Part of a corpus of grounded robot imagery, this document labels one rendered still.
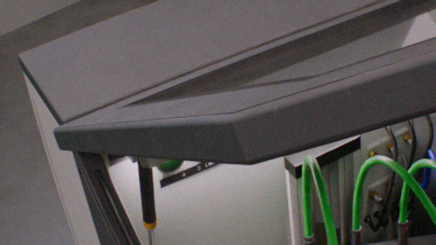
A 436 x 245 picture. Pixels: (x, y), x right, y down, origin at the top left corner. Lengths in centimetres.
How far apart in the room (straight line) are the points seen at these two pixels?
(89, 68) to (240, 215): 38
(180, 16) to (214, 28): 9
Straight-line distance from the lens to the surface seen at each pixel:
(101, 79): 141
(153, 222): 114
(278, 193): 156
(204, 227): 151
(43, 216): 361
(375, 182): 170
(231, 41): 144
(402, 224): 155
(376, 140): 163
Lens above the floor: 220
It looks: 34 degrees down
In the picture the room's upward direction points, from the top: 9 degrees counter-clockwise
